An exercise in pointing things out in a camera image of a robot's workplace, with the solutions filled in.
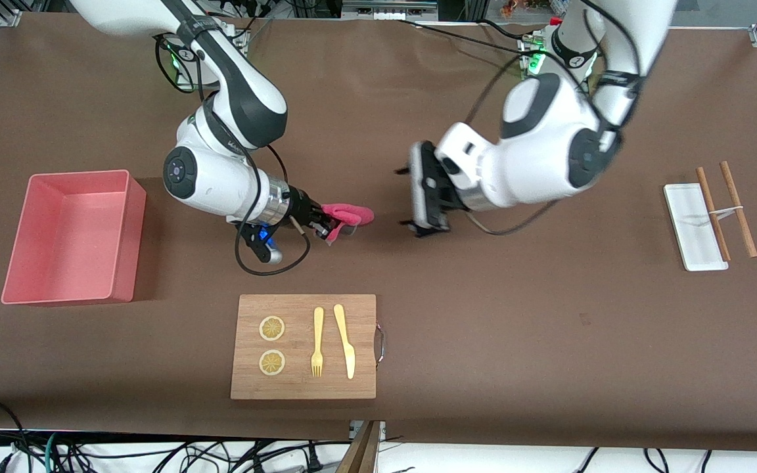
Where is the red pink cloth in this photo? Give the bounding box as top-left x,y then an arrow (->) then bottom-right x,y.
321,204 -> 375,245

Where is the yellow plastic fork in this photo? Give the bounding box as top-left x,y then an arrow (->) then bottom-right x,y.
311,307 -> 325,378

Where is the yellow plastic knife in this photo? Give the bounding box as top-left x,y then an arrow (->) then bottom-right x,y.
333,304 -> 356,380

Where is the wooden cutting board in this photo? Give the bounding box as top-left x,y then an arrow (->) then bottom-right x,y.
230,294 -> 377,400

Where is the brown wooden plank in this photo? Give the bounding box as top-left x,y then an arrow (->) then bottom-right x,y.
336,420 -> 382,473

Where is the pink plastic bin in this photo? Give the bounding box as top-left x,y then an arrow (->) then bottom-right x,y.
1,169 -> 147,306

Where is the white rectangular tray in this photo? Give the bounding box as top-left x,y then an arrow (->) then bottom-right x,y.
663,183 -> 729,272

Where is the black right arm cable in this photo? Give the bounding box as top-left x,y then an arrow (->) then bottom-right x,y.
234,141 -> 312,277

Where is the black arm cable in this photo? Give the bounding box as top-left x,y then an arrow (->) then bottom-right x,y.
234,141 -> 312,277
461,0 -> 642,237

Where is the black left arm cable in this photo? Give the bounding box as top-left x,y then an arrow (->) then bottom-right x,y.
461,0 -> 642,237

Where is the black cable on table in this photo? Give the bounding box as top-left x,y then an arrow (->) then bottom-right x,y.
395,18 -> 538,57

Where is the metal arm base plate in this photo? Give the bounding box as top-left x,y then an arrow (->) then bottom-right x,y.
173,25 -> 248,91
518,33 -> 591,83

